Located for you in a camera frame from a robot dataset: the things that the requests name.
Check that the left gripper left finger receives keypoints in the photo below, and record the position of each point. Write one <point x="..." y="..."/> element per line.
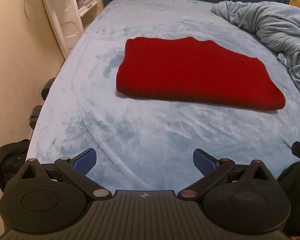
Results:
<point x="65" y="179"/>

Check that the white shelf unit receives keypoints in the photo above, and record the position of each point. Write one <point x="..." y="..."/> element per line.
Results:
<point x="69" y="19"/>

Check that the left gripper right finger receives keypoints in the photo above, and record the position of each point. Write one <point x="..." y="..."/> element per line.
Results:
<point x="216" y="172"/>

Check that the red knit sweater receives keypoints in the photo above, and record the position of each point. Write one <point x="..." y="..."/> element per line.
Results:
<point x="200" y="71"/>

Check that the black bag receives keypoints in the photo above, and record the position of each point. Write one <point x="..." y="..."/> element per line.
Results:
<point x="12" y="158"/>

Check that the black dumbbell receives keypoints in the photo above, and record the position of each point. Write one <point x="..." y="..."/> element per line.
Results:
<point x="37" y="109"/>

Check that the light blue crumpled blanket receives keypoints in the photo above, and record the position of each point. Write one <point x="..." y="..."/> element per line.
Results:
<point x="276" y="25"/>

